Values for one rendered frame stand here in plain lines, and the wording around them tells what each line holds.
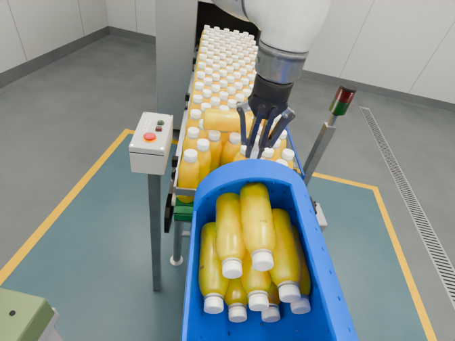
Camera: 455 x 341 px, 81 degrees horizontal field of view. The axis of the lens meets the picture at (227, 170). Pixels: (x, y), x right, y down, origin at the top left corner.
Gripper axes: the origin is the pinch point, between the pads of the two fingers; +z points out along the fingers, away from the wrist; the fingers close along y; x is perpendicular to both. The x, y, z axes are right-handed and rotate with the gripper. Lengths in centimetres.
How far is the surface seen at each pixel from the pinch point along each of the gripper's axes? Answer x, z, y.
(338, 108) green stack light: -36, 1, -36
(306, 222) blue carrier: 20.3, -2.2, -7.7
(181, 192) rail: -8.1, 23.4, 16.9
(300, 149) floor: -177, 120, -97
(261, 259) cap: 25.1, 3.5, 0.0
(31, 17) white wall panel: -291, 64, 211
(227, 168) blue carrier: 6.5, -1.3, 6.5
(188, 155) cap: -10.9, 10.6, 15.6
